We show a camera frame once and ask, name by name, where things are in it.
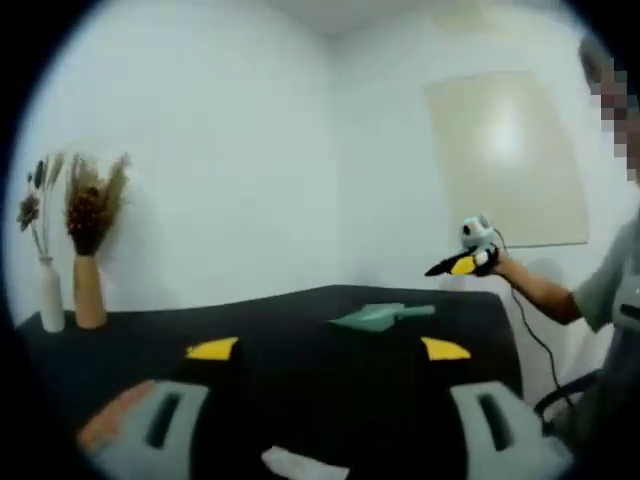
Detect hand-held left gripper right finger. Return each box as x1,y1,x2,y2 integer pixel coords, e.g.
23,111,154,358
415,335,574,480

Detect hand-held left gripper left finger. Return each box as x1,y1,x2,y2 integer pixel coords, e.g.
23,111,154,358
94,335,245,480

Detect green dustpan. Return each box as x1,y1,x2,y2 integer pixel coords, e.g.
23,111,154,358
326,301,437,334

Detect white paper trash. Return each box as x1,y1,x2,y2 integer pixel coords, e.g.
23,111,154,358
261,445,351,480

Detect black tabletop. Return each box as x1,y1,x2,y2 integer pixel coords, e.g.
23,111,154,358
14,283,526,480

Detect person's right hand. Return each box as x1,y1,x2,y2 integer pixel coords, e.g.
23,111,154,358
474,244,513,279

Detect black office chair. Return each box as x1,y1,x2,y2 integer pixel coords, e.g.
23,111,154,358
531,368,607,437

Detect person in grey shirt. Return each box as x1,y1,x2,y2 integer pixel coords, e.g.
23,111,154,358
542,207,640,480

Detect tan ceramic vase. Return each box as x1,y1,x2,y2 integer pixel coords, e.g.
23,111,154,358
73,253,108,330

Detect white bottle vase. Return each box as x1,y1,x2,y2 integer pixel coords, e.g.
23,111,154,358
39,255,67,334

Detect brown dried grass bouquet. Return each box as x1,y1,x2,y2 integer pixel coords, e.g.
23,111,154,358
64,151,133,258

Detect dried sunflower stems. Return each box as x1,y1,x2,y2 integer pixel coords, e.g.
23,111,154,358
16,151,66,261

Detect beige wall board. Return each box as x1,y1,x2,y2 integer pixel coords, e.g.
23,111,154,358
423,70,591,250

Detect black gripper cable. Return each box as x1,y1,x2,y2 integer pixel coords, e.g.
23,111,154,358
492,227,577,407

